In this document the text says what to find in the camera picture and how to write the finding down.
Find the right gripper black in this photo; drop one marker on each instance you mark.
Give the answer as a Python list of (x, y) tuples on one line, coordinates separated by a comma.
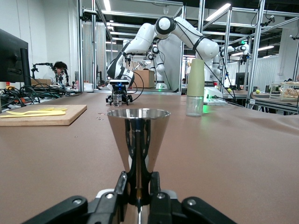
[(119, 89)]

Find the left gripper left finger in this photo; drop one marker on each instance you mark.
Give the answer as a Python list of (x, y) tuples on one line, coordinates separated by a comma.
[(109, 210)]

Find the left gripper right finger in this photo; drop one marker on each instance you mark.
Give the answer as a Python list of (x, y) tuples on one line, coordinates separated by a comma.
[(161, 210)]

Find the small clear glass cup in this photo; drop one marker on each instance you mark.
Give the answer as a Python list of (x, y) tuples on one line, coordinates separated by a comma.
[(118, 101)]

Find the steel jigger cup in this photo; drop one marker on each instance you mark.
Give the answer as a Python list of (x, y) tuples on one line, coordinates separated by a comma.
[(116, 130)]

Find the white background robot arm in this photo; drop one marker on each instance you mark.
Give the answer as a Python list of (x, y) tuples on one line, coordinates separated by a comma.
[(243, 48), (161, 67)]

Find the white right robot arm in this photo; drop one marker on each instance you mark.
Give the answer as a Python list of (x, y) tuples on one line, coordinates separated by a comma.
[(144, 39)]

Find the wet liquid spill spots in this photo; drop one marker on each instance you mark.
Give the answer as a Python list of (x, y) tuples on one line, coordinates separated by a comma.
[(100, 119)]

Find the cardboard box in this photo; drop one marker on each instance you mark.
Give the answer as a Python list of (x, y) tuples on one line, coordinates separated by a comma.
[(40, 81), (147, 79)]

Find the white panel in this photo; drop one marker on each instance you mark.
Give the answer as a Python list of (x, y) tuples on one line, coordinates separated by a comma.
[(172, 70)]

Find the wooden cutting board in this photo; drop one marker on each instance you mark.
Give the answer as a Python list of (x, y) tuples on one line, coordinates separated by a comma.
[(58, 119)]

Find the yellow plastic knife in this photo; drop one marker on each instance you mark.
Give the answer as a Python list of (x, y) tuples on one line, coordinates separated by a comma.
[(53, 113)]

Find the brown table cover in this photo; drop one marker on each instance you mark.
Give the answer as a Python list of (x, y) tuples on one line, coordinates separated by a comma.
[(210, 163)]

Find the seated person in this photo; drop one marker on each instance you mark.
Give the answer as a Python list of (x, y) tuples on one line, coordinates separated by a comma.
[(59, 67)]

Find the olive bottle with clear base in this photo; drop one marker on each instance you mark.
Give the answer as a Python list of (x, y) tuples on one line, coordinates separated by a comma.
[(195, 79)]

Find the black jointed desk stand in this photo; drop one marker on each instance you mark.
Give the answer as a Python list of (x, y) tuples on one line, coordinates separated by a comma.
[(44, 63)]

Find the yellow plastic fork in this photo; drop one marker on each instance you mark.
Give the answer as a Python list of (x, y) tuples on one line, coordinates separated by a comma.
[(16, 113)]

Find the black computer monitor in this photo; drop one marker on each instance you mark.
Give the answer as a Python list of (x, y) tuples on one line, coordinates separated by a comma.
[(11, 58)]

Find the small black monitor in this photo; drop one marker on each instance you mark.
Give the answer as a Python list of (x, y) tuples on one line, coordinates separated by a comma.
[(240, 79)]

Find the grey side table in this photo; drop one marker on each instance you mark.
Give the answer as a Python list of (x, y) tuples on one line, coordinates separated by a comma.
[(268, 102)]

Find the clear box with bread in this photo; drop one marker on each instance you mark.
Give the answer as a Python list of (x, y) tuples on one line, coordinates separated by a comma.
[(289, 92)]

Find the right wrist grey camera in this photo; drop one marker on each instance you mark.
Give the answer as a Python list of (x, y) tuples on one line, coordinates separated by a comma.
[(119, 81)]

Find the aluminium cage frame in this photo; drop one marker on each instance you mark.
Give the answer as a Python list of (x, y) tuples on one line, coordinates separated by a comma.
[(80, 46)]

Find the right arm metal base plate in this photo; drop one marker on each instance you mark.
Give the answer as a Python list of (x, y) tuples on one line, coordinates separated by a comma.
[(217, 102)]

